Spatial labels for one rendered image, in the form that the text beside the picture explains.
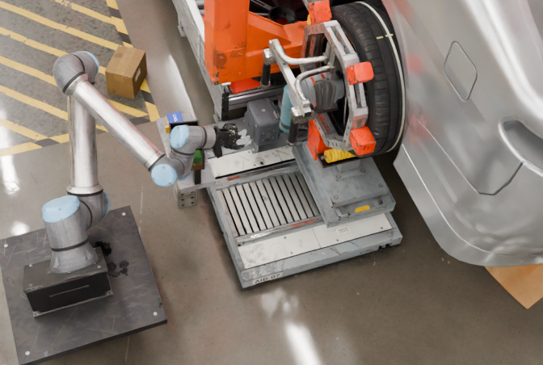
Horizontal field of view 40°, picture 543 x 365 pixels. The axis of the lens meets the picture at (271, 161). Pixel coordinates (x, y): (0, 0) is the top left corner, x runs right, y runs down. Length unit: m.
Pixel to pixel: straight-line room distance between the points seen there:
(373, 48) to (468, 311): 1.42
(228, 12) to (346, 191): 1.04
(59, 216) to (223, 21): 1.10
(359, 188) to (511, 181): 1.35
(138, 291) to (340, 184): 1.12
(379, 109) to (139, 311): 1.29
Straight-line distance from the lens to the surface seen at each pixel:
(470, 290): 3.77
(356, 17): 3.04
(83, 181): 3.17
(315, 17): 3.14
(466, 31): 2.44
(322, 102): 2.93
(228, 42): 3.42
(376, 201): 3.70
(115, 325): 3.16
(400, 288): 3.67
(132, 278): 3.25
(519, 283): 3.87
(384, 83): 2.93
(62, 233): 3.06
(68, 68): 2.95
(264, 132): 3.65
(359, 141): 2.97
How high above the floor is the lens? 3.15
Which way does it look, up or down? 52 degrees down
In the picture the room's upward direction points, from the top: 7 degrees clockwise
